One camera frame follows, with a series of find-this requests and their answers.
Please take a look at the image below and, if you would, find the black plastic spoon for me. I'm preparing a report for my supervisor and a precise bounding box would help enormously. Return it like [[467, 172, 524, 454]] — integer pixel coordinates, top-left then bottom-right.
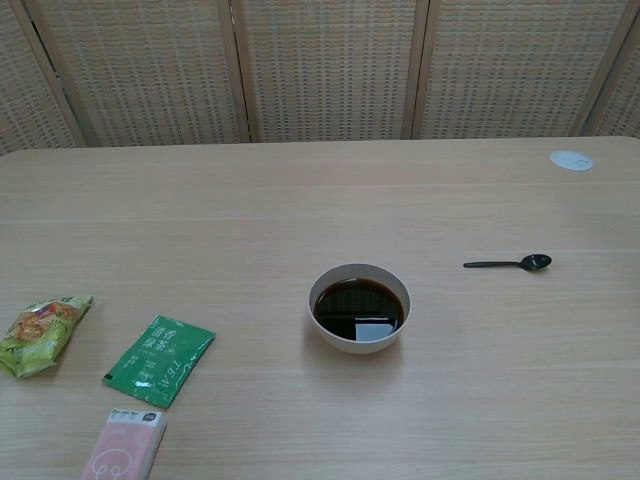
[[462, 253, 553, 274]]

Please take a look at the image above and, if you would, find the white round bowl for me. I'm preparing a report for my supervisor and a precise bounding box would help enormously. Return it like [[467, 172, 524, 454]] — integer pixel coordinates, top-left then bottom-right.
[[307, 263, 412, 356]]

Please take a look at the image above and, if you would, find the woven bamboo screen panel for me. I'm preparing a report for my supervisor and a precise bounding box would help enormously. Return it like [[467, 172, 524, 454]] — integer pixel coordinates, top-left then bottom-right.
[[0, 0, 76, 156], [229, 0, 431, 144], [594, 39, 640, 139], [412, 0, 640, 141], [14, 0, 251, 149]]

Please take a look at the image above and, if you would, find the green tea sachet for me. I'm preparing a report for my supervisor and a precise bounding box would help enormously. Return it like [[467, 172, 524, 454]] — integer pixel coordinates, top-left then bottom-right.
[[102, 313, 217, 410]]

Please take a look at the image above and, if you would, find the white round grommet cap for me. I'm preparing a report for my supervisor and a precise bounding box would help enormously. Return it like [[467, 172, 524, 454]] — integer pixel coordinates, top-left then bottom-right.
[[549, 149, 595, 172]]

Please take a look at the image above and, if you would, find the pink tissue pack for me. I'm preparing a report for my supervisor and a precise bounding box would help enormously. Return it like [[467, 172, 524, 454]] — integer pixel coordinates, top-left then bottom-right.
[[79, 407, 169, 480]]

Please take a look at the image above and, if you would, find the green snack bag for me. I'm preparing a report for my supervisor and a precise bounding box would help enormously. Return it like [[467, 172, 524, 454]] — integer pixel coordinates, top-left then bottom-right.
[[0, 293, 95, 379]]

